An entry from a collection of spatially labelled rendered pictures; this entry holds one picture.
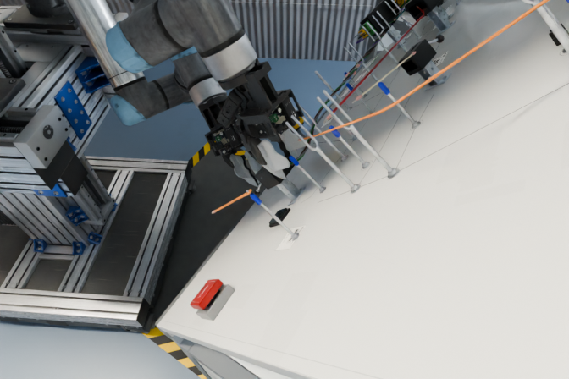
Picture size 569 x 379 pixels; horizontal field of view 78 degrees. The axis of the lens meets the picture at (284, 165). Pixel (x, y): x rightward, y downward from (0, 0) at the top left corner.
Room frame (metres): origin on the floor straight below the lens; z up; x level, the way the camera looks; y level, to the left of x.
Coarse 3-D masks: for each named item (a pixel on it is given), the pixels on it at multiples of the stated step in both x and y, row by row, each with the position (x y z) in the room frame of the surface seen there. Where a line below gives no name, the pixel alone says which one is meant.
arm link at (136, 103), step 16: (64, 0) 0.73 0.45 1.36; (80, 0) 0.72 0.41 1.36; (96, 0) 0.73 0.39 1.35; (80, 16) 0.71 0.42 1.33; (96, 16) 0.71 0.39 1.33; (112, 16) 0.74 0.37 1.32; (96, 32) 0.69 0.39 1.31; (96, 48) 0.68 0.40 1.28; (112, 64) 0.66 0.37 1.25; (112, 80) 0.65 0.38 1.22; (128, 80) 0.65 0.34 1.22; (144, 80) 0.67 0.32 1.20; (128, 96) 0.63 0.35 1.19; (144, 96) 0.64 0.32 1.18; (160, 96) 0.65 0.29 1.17; (128, 112) 0.60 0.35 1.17; (144, 112) 0.62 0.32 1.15; (160, 112) 0.64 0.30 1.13
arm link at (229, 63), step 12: (228, 48) 0.44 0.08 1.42; (240, 48) 0.45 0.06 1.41; (252, 48) 0.47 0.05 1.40; (204, 60) 0.45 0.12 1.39; (216, 60) 0.44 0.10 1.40; (228, 60) 0.44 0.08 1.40; (240, 60) 0.44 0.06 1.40; (252, 60) 0.45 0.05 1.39; (216, 72) 0.44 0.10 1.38; (228, 72) 0.43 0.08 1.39; (240, 72) 0.44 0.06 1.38
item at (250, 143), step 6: (240, 132) 0.42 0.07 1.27; (246, 138) 0.41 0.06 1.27; (252, 138) 0.42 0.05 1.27; (258, 138) 0.42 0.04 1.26; (246, 144) 0.41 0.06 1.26; (252, 144) 0.41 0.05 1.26; (258, 144) 0.42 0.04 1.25; (246, 150) 0.41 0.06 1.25; (252, 150) 0.40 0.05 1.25; (258, 150) 0.41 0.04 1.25; (252, 156) 0.40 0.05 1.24; (258, 156) 0.41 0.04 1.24; (258, 162) 0.41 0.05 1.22; (264, 162) 0.40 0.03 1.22
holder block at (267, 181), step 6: (264, 168) 0.44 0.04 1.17; (258, 174) 0.44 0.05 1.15; (264, 174) 0.43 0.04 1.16; (270, 174) 0.42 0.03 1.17; (258, 180) 0.44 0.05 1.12; (264, 180) 0.43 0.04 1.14; (270, 180) 0.42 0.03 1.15; (276, 180) 0.41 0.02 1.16; (282, 180) 0.42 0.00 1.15; (270, 186) 0.42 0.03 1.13
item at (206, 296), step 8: (208, 280) 0.24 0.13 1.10; (216, 280) 0.23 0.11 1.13; (208, 288) 0.22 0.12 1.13; (216, 288) 0.21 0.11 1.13; (200, 296) 0.21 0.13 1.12; (208, 296) 0.20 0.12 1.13; (216, 296) 0.21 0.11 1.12; (192, 304) 0.20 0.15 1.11; (200, 304) 0.19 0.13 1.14; (208, 304) 0.20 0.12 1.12
